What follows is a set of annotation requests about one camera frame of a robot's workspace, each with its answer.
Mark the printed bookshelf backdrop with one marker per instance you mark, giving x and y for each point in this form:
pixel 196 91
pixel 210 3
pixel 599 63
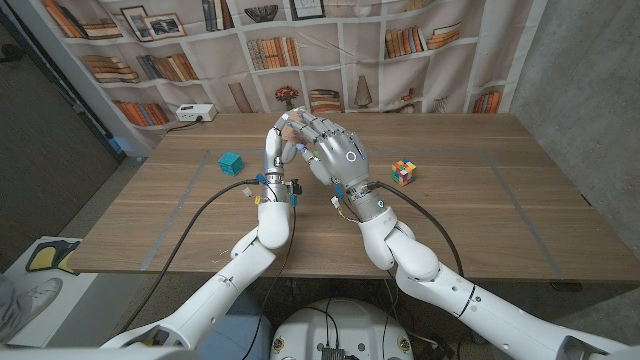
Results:
pixel 325 55

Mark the white power strip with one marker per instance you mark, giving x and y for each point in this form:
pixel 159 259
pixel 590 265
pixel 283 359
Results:
pixel 195 112

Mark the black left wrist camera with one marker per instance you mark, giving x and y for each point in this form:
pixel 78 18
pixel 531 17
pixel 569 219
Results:
pixel 296 188

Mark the grey table leg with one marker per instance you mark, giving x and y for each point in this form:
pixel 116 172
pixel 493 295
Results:
pixel 475 330

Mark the yellow black floor sign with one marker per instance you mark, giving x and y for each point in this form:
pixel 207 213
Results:
pixel 45 257

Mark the white sneaker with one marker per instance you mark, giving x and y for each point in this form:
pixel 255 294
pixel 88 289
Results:
pixel 42 295

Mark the teal cube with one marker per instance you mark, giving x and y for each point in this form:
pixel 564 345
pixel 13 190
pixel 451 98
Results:
pixel 231 164

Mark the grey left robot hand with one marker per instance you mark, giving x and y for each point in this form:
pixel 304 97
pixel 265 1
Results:
pixel 272 150

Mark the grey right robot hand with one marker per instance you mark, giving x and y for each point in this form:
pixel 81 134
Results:
pixel 340 155

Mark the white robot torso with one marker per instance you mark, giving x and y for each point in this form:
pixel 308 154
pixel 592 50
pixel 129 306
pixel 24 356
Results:
pixel 345 325

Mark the blue tape piece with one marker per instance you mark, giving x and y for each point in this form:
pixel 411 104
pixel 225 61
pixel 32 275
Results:
pixel 120 145

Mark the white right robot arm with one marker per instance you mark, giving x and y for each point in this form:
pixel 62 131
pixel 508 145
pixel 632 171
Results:
pixel 450 290

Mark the multicolour Rubik's cube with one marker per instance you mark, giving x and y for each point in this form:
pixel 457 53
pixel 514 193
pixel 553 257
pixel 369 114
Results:
pixel 404 172

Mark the tan adhesive wrap roll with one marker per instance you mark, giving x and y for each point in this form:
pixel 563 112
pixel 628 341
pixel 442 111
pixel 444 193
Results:
pixel 290 134

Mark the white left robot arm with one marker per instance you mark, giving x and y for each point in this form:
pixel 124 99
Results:
pixel 220 290

